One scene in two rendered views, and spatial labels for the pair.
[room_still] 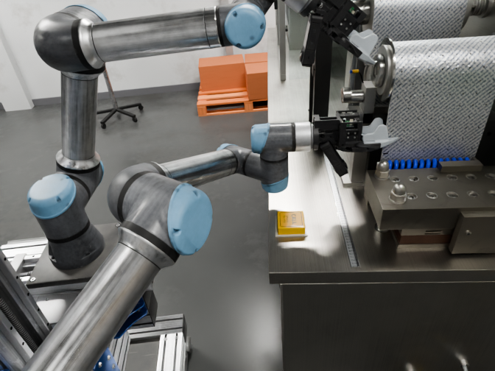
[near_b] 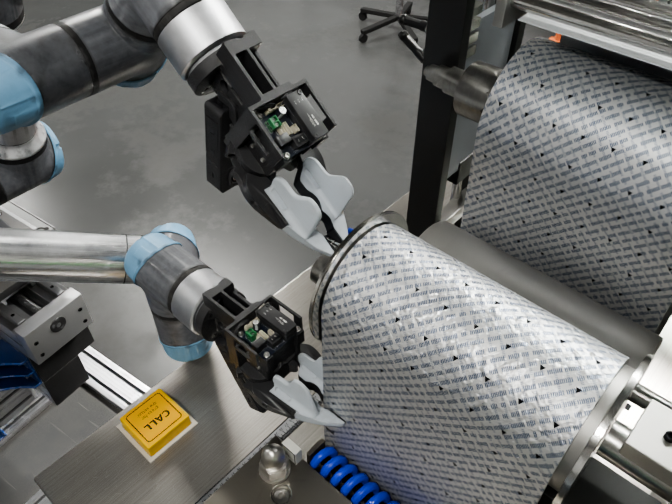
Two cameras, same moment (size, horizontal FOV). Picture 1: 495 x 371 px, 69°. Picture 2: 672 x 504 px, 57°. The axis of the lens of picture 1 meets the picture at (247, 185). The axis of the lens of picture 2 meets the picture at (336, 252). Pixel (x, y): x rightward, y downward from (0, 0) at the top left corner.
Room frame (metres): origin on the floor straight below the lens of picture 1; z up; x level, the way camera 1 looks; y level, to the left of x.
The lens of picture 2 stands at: (0.51, -0.59, 1.70)
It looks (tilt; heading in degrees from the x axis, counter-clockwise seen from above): 44 degrees down; 37
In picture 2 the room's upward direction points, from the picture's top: straight up
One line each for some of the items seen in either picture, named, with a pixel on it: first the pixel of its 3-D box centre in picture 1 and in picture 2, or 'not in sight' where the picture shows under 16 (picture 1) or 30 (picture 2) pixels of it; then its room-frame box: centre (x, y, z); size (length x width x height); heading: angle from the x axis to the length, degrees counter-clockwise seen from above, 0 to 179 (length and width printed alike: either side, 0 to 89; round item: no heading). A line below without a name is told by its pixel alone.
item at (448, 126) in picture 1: (434, 130); (410, 465); (0.78, -0.47, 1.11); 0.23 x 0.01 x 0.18; 85
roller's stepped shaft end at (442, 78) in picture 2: not in sight; (447, 78); (1.11, -0.29, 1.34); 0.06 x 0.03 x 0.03; 85
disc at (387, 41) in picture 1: (384, 70); (361, 278); (0.86, -0.35, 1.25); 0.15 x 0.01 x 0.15; 175
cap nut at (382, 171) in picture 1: (382, 168); (273, 459); (0.73, -0.33, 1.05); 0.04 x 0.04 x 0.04
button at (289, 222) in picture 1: (290, 222); (155, 421); (0.72, -0.11, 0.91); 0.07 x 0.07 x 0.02; 85
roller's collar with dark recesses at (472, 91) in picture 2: (356, 12); (491, 96); (1.11, -0.35, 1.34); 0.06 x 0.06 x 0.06; 85
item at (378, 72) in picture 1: (379, 70); not in sight; (0.86, -0.34, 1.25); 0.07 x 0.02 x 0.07; 175
